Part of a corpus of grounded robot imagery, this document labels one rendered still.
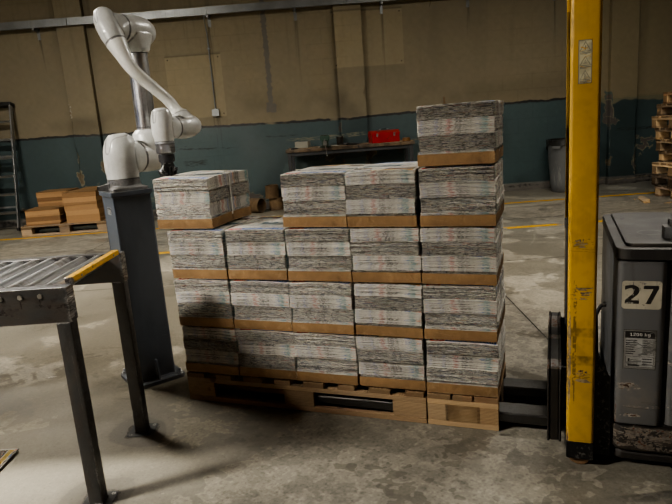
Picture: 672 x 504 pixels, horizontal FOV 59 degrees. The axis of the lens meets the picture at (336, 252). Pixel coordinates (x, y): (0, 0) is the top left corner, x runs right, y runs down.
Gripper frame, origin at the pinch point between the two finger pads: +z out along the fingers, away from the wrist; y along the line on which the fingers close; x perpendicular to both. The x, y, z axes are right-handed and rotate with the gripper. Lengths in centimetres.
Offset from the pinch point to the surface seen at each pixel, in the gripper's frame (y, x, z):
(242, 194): 12.5, -31.6, 1.7
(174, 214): -18.0, -13.0, 6.0
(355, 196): -18, -99, 0
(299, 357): -18, -68, 71
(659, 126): 617, -298, 7
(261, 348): -18, -50, 68
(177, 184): -18.9, -17.2, -7.5
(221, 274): -19, -34, 33
